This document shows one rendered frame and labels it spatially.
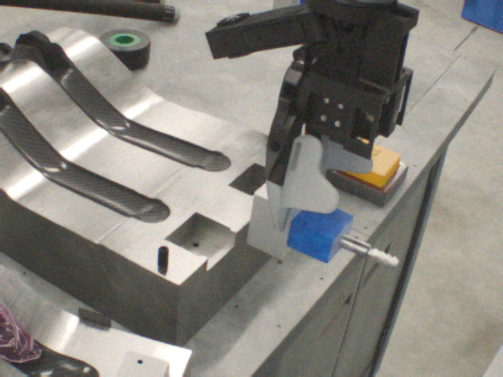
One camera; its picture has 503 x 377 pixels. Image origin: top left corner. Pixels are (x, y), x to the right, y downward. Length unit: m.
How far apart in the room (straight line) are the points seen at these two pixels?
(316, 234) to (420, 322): 1.39
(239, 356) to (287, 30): 0.31
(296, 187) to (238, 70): 0.60
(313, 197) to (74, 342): 0.23
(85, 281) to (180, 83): 0.47
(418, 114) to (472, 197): 1.38
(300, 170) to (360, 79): 0.09
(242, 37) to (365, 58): 0.10
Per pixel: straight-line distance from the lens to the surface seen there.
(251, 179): 0.88
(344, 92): 0.62
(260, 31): 0.65
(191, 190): 0.82
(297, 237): 0.71
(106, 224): 0.78
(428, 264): 2.27
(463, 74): 1.40
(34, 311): 0.72
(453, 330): 2.09
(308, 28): 0.62
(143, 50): 1.22
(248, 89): 1.20
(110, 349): 0.70
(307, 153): 0.66
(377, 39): 0.61
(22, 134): 0.88
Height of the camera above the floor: 1.36
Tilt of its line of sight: 34 degrees down
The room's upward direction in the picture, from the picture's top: 8 degrees clockwise
